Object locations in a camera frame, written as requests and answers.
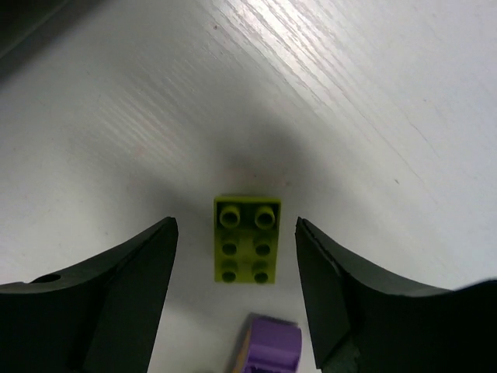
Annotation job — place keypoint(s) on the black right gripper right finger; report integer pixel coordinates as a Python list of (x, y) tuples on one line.
[(364, 318)]

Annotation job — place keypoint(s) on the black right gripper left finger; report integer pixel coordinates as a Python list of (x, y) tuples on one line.
[(99, 315)]

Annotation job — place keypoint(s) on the purple curved lego brick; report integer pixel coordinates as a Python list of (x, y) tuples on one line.
[(266, 344)]

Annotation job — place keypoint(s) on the lime long lego brick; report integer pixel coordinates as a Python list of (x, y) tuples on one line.
[(246, 235)]

